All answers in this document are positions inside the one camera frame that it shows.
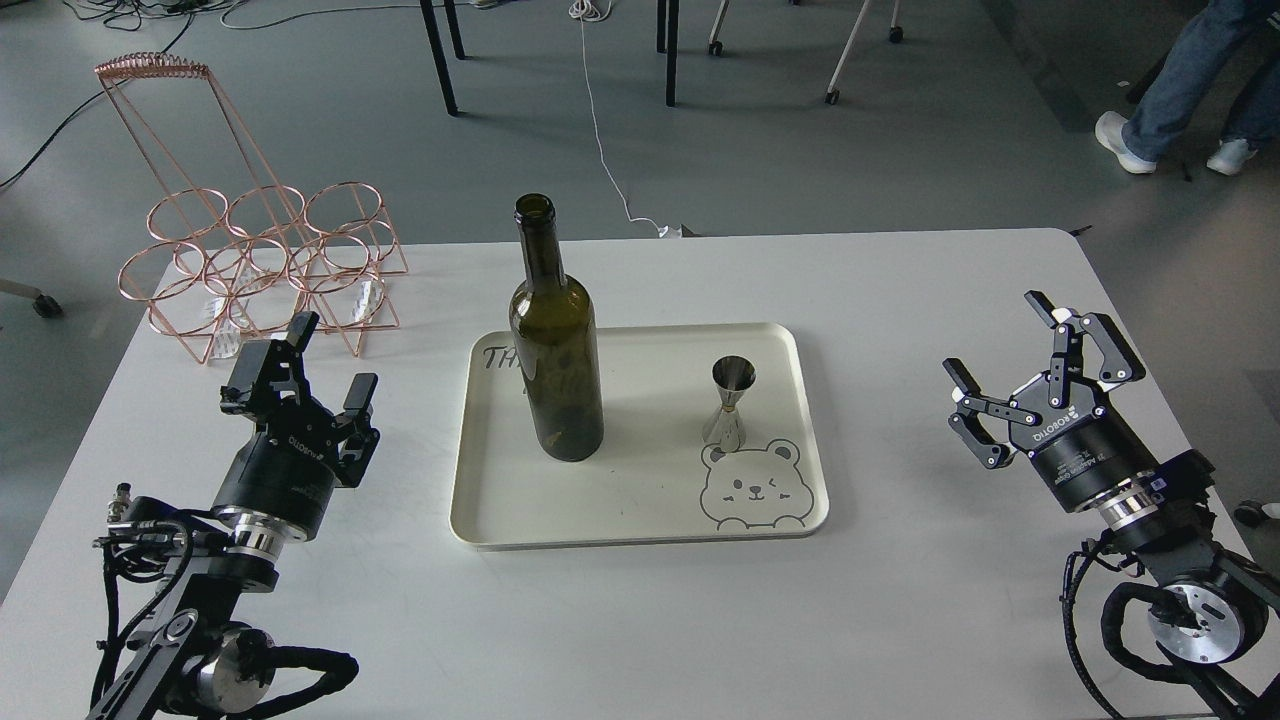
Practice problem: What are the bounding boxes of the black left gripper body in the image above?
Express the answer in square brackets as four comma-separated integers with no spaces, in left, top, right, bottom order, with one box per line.
[212,340,380,542]

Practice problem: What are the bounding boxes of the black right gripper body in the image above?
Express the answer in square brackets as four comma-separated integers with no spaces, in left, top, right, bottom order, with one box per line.
[979,350,1158,512]

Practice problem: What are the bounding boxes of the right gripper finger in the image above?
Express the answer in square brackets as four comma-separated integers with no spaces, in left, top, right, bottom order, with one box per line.
[1023,290,1148,413]
[942,357,1041,469]

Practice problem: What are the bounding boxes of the dark green wine bottle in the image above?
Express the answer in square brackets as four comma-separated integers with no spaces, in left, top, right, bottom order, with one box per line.
[509,193,604,462]

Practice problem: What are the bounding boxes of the steel double jigger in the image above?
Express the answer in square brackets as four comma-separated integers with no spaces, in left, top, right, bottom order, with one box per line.
[701,355,756,454]

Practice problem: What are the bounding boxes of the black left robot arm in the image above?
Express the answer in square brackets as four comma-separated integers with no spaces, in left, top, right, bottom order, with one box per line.
[90,311,380,719]

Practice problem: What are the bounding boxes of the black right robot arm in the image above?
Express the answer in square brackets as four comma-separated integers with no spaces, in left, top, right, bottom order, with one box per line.
[943,290,1277,719]

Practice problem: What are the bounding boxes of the chair caster left edge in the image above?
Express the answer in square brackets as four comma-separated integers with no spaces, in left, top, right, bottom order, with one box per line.
[0,278,64,319]

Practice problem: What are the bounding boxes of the person in blue jeans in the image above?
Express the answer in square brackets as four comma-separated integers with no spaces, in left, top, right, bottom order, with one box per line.
[1094,1,1279,176]

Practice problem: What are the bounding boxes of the black table leg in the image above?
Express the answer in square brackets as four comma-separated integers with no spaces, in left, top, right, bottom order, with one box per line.
[419,0,467,117]
[655,0,681,108]

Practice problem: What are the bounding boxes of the cream bear serving tray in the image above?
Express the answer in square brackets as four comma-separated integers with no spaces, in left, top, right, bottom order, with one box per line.
[451,322,829,550]

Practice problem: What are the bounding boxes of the white chair base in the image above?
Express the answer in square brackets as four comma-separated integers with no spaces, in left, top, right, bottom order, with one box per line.
[696,1,920,108]

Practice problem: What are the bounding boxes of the black table leg right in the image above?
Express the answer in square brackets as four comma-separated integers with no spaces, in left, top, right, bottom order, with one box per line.
[655,0,681,108]

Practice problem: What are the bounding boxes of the copper wire bottle rack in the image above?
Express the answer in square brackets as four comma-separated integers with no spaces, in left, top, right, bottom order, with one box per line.
[95,53,410,364]

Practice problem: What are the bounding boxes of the black floor cables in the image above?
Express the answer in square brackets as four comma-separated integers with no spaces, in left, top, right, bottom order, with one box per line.
[0,0,421,191]

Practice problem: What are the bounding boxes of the white floor cable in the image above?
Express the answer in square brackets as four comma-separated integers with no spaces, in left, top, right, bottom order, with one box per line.
[568,0,691,240]

